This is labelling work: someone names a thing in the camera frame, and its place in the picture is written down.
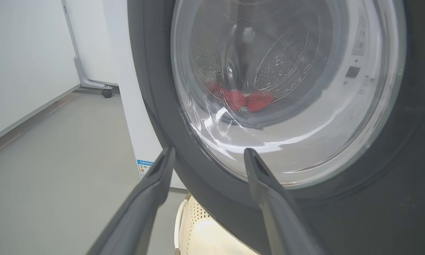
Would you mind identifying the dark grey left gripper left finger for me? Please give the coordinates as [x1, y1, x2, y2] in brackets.
[87, 147, 176, 255]

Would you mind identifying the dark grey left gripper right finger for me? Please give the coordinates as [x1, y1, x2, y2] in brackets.
[243, 148, 329, 255]

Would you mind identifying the dark grey round washer door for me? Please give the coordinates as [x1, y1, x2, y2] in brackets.
[127, 0, 425, 255]

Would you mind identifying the red basketball jersey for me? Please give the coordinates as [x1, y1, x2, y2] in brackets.
[205, 80, 274, 113]

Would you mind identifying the beige perforated laundry basket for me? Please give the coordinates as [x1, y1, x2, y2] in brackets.
[174, 193, 259, 255]

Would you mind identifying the blue energy label sticker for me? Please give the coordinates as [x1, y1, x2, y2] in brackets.
[137, 159, 153, 179]

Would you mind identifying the grey partition stand with caster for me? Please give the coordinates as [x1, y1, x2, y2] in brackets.
[61, 0, 113, 98]

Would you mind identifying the steel perforated washer drum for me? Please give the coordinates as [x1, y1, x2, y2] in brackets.
[189, 0, 335, 117]

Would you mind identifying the white partition panel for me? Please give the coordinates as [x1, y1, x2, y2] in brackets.
[0, 0, 80, 147]

